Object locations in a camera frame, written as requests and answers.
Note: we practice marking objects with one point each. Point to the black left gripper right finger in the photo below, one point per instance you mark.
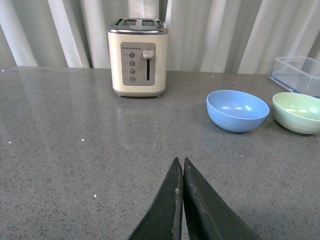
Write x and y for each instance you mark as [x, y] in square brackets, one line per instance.
[207, 215]

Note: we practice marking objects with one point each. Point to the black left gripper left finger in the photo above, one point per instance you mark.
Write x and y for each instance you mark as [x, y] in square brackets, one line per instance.
[163, 220]

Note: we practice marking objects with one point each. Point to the blue bowl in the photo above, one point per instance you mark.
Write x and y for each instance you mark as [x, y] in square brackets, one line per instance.
[236, 111]

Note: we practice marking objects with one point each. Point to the green bowl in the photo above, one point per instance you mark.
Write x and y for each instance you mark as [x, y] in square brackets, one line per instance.
[297, 112]

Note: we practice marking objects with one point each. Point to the clear plastic food container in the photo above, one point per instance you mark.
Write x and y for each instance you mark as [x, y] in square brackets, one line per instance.
[298, 75]

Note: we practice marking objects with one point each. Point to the cream two-slot toaster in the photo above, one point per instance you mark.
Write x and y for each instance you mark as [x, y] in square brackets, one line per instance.
[138, 49]

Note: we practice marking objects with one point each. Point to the white curtain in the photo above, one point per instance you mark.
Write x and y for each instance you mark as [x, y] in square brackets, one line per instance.
[223, 36]

